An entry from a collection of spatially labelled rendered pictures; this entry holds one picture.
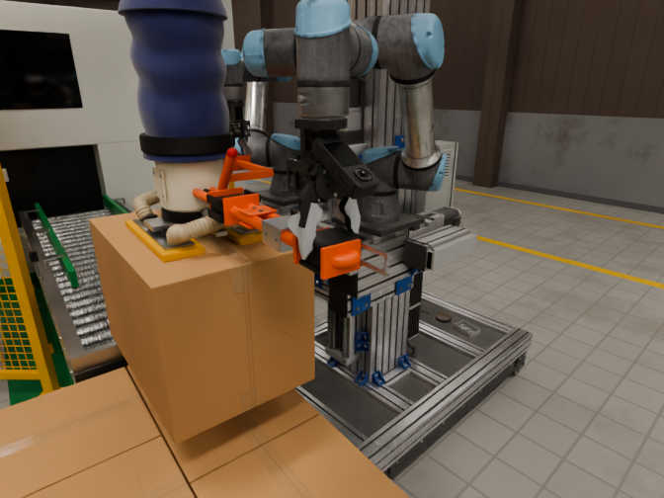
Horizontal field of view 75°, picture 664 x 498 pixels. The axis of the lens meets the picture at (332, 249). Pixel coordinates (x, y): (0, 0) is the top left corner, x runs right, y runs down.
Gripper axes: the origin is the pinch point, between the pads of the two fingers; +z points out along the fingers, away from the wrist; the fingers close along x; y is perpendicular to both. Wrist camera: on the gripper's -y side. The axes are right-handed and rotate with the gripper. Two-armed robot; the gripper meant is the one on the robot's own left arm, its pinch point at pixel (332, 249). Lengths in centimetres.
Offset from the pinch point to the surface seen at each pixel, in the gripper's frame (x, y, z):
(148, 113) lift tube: 10, 56, -19
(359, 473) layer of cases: -15, 9, 66
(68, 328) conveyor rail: 32, 121, 61
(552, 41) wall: -576, 275, -77
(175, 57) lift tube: 4, 51, -30
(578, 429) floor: -142, 3, 121
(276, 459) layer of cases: -1, 25, 66
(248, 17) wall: -509, 999, -173
